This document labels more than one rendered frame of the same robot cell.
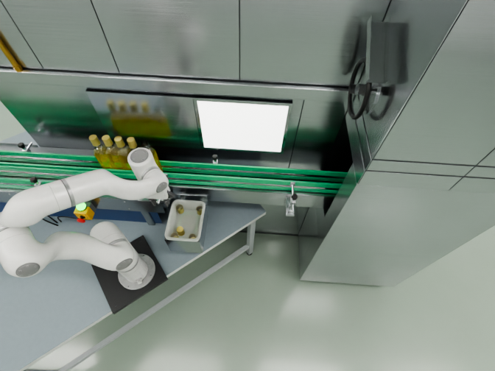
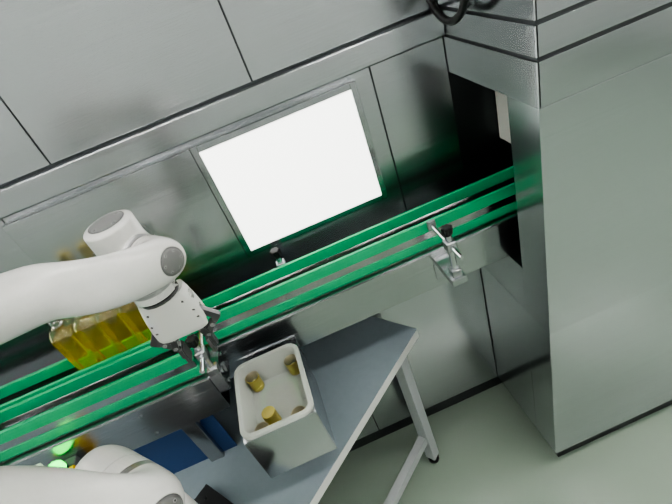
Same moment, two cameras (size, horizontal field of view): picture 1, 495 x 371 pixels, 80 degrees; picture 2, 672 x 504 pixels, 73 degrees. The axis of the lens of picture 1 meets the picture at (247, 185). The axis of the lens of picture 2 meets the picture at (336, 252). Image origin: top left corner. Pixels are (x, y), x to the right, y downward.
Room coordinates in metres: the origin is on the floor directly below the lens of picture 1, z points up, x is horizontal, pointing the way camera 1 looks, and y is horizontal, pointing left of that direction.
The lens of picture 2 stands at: (-0.10, 0.11, 1.82)
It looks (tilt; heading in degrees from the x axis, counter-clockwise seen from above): 35 degrees down; 355
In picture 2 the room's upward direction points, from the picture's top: 22 degrees counter-clockwise
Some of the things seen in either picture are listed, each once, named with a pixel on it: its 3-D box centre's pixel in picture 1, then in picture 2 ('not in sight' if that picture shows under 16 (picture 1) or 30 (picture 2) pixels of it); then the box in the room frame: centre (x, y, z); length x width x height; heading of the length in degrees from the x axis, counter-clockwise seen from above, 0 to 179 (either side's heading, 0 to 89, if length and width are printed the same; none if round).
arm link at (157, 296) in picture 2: not in sight; (155, 286); (0.63, 0.37, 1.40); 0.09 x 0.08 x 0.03; 89
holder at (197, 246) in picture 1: (188, 222); (282, 399); (0.69, 0.30, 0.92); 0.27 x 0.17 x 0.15; 178
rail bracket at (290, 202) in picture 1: (291, 203); (449, 257); (0.75, -0.22, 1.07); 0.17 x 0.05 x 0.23; 178
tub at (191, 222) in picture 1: (186, 223); (277, 396); (0.66, 0.31, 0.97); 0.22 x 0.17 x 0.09; 178
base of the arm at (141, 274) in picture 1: (132, 266); not in sight; (0.46, 0.57, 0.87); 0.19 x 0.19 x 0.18
